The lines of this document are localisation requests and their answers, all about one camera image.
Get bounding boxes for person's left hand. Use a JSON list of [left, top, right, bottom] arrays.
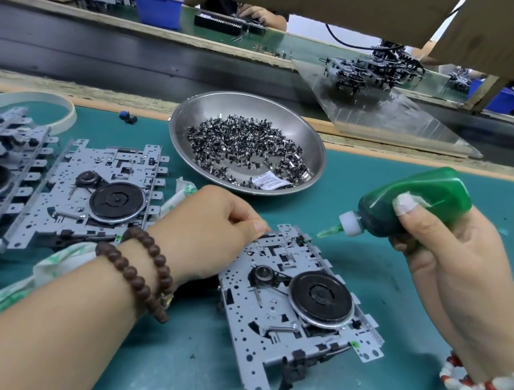
[[144, 177, 277, 290]]

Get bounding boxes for person's right hand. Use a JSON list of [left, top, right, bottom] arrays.
[[383, 178, 514, 390]]

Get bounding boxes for pile of small metal parts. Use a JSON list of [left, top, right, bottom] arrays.
[[182, 105, 313, 200]]

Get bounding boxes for green glue squeeze bottle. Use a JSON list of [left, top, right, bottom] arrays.
[[312, 163, 476, 248]]

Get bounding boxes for round metal bowl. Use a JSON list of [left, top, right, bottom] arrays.
[[165, 79, 331, 209]]

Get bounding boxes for black conveyor belt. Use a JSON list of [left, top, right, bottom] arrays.
[[0, 0, 514, 239]]

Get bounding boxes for finished mechanisms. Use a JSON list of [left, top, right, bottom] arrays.
[[318, 36, 430, 101]]

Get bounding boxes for person's left forearm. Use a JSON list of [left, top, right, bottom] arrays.
[[0, 254, 156, 390]]

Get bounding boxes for white green-stained cloth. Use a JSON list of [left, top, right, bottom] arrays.
[[0, 176, 212, 323]]

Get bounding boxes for clear plastic sheet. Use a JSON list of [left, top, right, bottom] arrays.
[[291, 36, 484, 180]]

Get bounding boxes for blue plastic bin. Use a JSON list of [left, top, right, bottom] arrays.
[[482, 84, 514, 119], [135, 0, 186, 37]]

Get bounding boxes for black flat box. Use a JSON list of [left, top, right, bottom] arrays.
[[192, 7, 246, 42]]

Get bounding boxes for brown bead bracelet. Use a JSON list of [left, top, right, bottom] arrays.
[[93, 222, 180, 331]]

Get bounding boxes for white tape ring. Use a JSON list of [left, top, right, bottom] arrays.
[[0, 84, 80, 143]]

